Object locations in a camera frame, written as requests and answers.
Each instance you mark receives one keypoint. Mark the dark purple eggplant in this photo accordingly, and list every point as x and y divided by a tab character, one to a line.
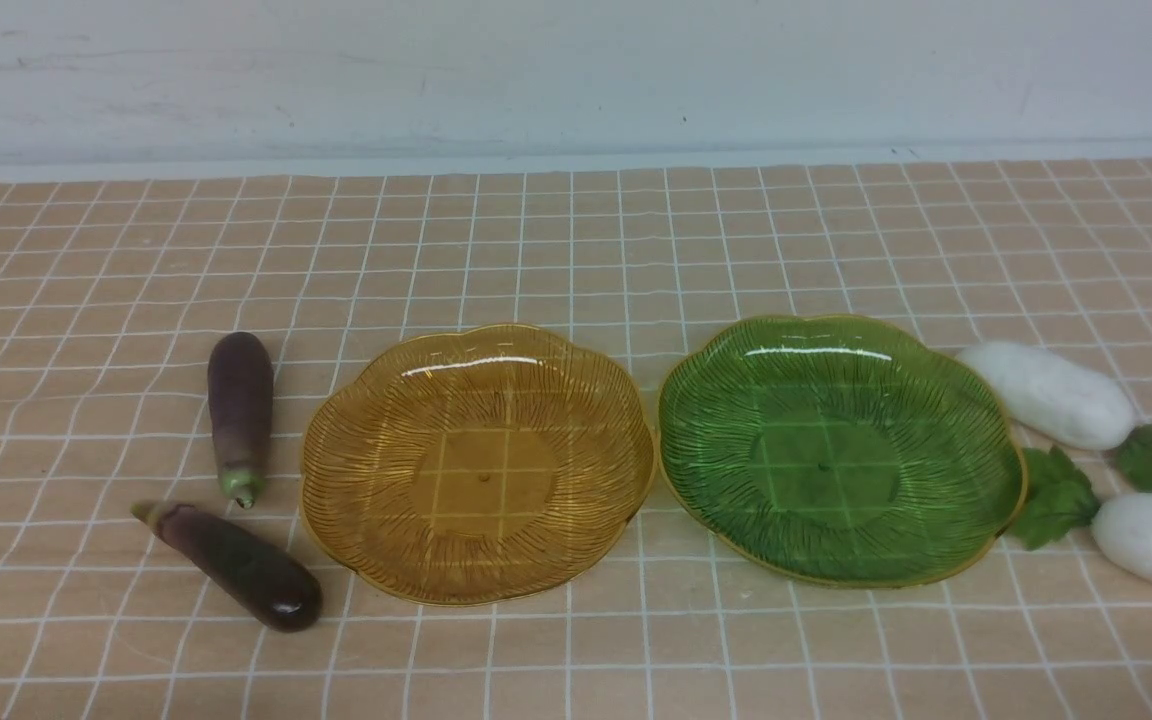
263	578

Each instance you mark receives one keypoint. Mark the white radish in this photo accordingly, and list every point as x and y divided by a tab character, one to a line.
1061	499
1071	403

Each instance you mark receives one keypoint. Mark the amber plastic flower plate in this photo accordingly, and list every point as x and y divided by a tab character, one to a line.
473	467

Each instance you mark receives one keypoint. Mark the green plastic flower plate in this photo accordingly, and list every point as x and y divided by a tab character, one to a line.
840	450

